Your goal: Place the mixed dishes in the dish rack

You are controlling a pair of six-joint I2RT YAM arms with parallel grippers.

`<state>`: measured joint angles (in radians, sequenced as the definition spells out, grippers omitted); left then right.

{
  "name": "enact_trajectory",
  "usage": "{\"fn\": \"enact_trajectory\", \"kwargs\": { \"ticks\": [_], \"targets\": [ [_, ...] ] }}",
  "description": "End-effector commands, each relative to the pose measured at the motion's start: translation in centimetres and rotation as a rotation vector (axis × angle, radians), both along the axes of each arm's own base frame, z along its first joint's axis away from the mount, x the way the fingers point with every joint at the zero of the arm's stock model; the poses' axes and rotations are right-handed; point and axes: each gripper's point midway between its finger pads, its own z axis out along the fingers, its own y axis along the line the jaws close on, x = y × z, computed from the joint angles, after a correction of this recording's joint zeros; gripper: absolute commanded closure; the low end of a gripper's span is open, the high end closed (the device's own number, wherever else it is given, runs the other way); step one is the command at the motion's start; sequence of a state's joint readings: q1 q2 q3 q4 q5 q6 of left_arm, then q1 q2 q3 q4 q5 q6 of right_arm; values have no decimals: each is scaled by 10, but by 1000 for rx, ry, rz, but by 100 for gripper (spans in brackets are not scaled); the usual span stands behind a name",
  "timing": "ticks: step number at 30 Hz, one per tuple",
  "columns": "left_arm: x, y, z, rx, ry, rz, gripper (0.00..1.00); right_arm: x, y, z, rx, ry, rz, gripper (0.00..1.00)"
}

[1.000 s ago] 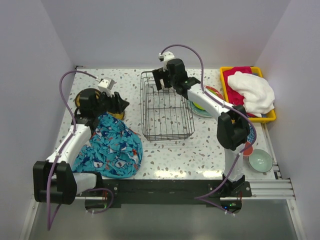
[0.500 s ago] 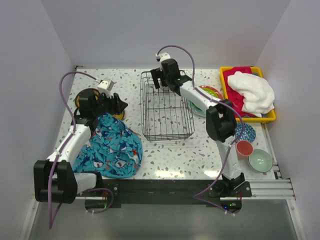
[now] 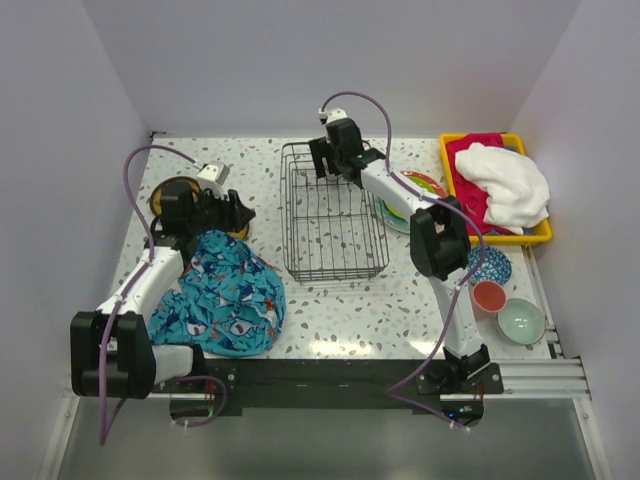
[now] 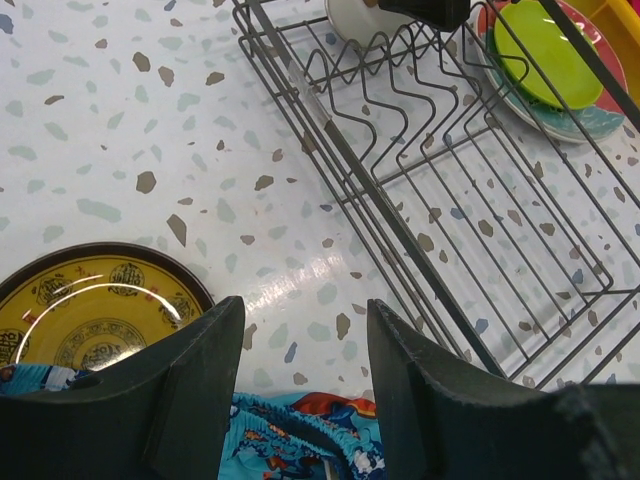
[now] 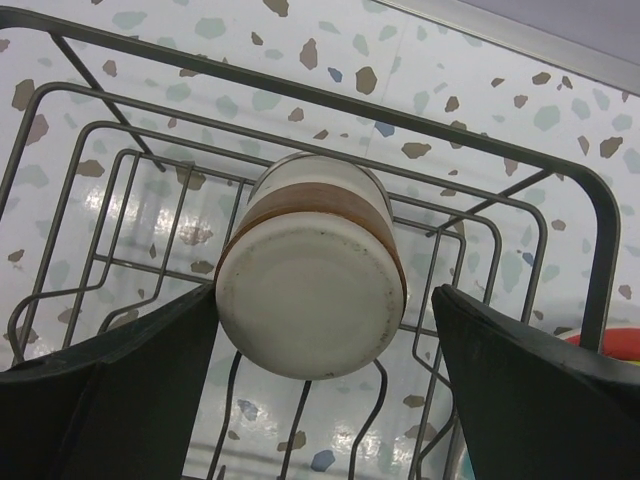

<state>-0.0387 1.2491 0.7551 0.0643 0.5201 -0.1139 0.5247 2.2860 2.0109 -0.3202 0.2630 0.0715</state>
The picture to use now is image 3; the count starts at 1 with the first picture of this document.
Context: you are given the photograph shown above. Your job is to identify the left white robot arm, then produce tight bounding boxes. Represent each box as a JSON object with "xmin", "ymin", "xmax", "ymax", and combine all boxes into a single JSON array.
[{"xmin": 70, "ymin": 181, "xmax": 256, "ymax": 399}]

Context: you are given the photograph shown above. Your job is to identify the wire dish rack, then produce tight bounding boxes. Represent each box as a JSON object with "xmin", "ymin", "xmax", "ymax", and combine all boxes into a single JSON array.
[{"xmin": 280, "ymin": 142, "xmax": 389, "ymax": 283}]

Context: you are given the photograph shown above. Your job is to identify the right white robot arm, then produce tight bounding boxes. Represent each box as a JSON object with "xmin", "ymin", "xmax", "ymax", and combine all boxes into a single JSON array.
[{"xmin": 309, "ymin": 111, "xmax": 490, "ymax": 393}]

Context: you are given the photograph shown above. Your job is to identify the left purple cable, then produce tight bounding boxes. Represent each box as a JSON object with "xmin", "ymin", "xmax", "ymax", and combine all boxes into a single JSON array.
[{"xmin": 98, "ymin": 145, "xmax": 229, "ymax": 446}]

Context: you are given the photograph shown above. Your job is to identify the blue patterned bowl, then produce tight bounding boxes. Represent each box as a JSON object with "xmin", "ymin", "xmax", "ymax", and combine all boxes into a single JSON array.
[{"xmin": 471, "ymin": 246, "xmax": 512, "ymax": 286}]

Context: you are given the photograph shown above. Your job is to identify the white towel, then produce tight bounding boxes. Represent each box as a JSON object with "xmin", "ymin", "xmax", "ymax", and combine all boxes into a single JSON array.
[{"xmin": 456, "ymin": 144, "xmax": 550, "ymax": 235}]

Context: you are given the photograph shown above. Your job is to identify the yellow plastic bin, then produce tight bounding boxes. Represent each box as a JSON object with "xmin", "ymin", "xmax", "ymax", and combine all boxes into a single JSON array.
[{"xmin": 439, "ymin": 131, "xmax": 554, "ymax": 249}]

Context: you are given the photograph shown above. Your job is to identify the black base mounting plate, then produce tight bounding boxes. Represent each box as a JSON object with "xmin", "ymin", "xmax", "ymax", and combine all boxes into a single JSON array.
[{"xmin": 154, "ymin": 359, "xmax": 505, "ymax": 426}]

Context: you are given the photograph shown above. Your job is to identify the pink red cloth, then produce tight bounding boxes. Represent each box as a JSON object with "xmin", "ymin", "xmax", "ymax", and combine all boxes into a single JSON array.
[{"xmin": 440, "ymin": 132, "xmax": 525, "ymax": 245}]

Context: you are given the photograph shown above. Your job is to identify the green red plate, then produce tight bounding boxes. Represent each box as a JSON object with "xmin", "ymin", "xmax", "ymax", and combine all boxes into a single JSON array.
[{"xmin": 375, "ymin": 170, "xmax": 447, "ymax": 235}]

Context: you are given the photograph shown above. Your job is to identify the pink cup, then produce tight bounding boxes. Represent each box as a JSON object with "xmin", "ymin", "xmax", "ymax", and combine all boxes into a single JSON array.
[{"xmin": 471, "ymin": 280, "xmax": 507, "ymax": 314}]

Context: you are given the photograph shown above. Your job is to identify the yellow brown plate far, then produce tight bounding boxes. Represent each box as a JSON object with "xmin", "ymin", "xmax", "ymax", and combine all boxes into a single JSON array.
[{"xmin": 148, "ymin": 176, "xmax": 201, "ymax": 217}]

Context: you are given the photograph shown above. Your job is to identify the yellow brown plate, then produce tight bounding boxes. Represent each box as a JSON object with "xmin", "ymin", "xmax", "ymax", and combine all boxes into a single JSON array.
[
  {"xmin": 228, "ymin": 222, "xmax": 251, "ymax": 240},
  {"xmin": 148, "ymin": 176, "xmax": 201, "ymax": 217}
]

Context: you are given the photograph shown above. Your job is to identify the purple cable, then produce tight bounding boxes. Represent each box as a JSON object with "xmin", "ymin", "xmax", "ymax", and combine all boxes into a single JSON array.
[
  {"xmin": 319, "ymin": 90, "xmax": 489, "ymax": 431},
  {"xmin": 98, "ymin": 145, "xmax": 229, "ymax": 446}
]

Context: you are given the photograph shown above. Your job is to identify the yellow brown plate near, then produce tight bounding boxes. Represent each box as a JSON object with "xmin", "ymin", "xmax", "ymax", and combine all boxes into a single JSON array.
[{"xmin": 228, "ymin": 222, "xmax": 251, "ymax": 240}]

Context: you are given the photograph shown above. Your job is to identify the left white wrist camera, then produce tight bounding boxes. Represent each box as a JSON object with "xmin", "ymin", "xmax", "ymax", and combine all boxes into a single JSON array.
[{"xmin": 196, "ymin": 161, "xmax": 230, "ymax": 197}]

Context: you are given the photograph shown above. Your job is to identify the pale green bowl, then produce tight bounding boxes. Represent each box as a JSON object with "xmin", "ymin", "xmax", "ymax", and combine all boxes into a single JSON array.
[{"xmin": 497, "ymin": 298, "xmax": 545, "ymax": 346}]

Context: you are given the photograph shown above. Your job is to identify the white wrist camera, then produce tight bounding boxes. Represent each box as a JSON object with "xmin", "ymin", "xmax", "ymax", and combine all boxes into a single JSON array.
[
  {"xmin": 196, "ymin": 161, "xmax": 230, "ymax": 197},
  {"xmin": 318, "ymin": 108, "xmax": 348, "ymax": 125}
]

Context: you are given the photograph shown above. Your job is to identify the aluminium front rail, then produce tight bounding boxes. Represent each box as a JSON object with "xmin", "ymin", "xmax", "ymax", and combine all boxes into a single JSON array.
[{"xmin": 146, "ymin": 357, "xmax": 588, "ymax": 398}]

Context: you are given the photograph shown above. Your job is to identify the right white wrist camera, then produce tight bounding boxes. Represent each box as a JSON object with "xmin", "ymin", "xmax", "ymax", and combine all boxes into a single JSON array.
[{"xmin": 318, "ymin": 108, "xmax": 348, "ymax": 125}]

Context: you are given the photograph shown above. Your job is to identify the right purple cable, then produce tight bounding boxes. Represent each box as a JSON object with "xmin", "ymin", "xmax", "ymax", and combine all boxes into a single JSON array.
[{"xmin": 319, "ymin": 90, "xmax": 489, "ymax": 431}]

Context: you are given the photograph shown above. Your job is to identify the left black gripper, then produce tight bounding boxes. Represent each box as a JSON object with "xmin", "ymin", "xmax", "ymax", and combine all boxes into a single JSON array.
[{"xmin": 187, "ymin": 185, "xmax": 255, "ymax": 236}]

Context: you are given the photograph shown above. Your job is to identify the blue shark print cloth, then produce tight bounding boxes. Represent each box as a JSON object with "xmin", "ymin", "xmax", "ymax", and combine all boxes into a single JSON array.
[{"xmin": 148, "ymin": 230, "xmax": 286, "ymax": 358}]

